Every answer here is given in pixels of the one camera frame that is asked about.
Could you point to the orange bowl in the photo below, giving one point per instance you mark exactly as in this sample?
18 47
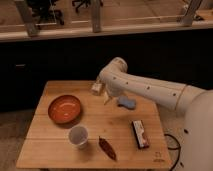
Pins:
64 109

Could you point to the white paper cup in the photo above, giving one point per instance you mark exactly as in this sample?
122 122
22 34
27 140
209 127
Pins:
78 136

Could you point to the small white tube bottle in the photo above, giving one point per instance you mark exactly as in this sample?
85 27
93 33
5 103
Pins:
97 87

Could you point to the chocolate bar box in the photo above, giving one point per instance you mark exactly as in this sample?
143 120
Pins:
140 134

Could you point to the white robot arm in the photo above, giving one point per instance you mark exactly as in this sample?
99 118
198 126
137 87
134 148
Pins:
195 103

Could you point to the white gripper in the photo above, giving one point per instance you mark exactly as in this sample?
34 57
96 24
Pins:
109 93

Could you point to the dark red chili pepper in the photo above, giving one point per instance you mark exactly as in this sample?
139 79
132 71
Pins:
107 148

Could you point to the blue sponge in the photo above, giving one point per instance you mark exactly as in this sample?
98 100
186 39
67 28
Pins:
126 102

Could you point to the black office chair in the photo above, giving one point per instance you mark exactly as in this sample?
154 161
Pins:
86 3
45 12

